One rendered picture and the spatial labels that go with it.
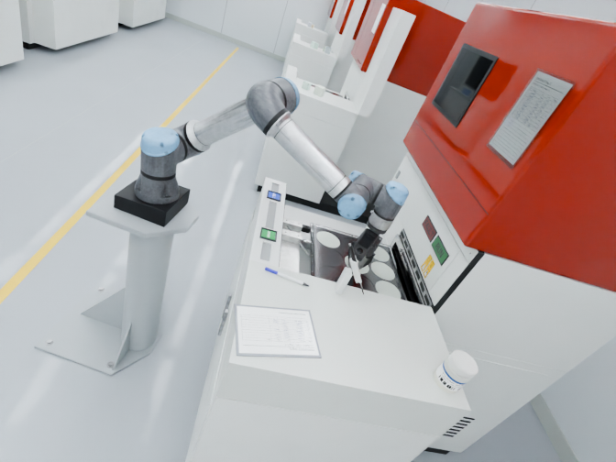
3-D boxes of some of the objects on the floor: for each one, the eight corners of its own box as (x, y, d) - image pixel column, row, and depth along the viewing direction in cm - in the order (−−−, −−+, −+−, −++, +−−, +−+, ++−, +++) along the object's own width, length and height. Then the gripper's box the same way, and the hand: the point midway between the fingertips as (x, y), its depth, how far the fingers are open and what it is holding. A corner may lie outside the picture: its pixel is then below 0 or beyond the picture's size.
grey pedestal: (34, 347, 158) (12, 196, 114) (99, 283, 195) (102, 150, 150) (143, 388, 161) (163, 255, 116) (186, 317, 198) (215, 195, 153)
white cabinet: (321, 334, 222) (380, 233, 177) (330, 529, 143) (439, 437, 99) (219, 311, 209) (255, 195, 164) (168, 511, 130) (208, 396, 86)
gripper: (393, 225, 123) (367, 269, 134) (370, 213, 125) (346, 257, 136) (387, 236, 116) (359, 280, 127) (363, 221, 118) (338, 267, 129)
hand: (351, 269), depth 129 cm, fingers closed
